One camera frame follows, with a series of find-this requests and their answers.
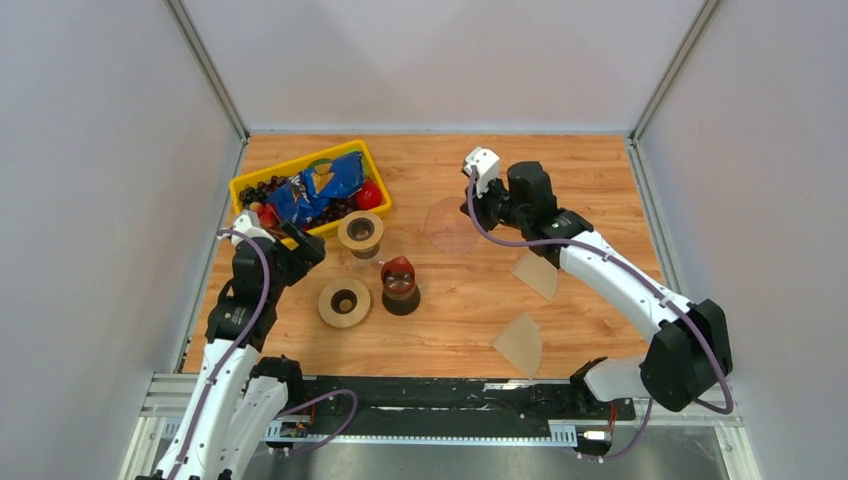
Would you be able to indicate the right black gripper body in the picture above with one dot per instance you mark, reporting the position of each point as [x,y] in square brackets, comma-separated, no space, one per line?
[494,208]

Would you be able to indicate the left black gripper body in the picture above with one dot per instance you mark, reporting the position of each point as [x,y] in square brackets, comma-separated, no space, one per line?
[291,264]

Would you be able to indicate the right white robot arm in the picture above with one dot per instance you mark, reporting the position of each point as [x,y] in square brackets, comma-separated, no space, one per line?
[688,358]

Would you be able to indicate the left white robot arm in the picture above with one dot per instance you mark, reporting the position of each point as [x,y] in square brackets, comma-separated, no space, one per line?
[238,390]

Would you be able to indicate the far brown paper filter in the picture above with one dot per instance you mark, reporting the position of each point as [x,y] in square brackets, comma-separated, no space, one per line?
[538,274]

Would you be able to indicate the brown paper filter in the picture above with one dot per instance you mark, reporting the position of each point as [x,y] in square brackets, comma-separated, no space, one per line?
[538,274]
[520,343]

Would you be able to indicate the brown glass dripper on base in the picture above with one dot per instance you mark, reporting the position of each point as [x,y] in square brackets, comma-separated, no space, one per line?
[400,292]

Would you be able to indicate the near brown paper filter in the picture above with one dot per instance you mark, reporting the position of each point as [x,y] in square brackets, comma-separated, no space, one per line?
[520,343]

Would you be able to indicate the blue chips bag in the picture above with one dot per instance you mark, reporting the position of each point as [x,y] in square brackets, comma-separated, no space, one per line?
[305,195]

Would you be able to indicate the red strawberries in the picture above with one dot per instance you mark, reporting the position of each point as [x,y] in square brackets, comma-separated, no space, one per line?
[267,215]

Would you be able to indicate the red tomato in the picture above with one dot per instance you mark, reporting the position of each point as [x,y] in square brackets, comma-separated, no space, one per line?
[369,196]

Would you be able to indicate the dark grapes bunch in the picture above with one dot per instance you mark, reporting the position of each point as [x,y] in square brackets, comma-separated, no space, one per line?
[261,191]

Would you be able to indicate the yellow plastic basket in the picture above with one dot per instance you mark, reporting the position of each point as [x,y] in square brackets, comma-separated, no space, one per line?
[326,224]

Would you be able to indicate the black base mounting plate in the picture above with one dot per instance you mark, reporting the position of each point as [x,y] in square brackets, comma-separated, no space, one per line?
[451,407]

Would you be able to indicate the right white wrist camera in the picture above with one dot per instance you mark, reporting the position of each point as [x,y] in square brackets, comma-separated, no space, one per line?
[484,165]

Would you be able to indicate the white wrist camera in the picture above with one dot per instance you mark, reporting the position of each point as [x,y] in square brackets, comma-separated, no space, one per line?
[484,165]
[247,223]

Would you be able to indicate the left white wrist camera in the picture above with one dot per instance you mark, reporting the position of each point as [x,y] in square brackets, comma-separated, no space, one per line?
[247,223]

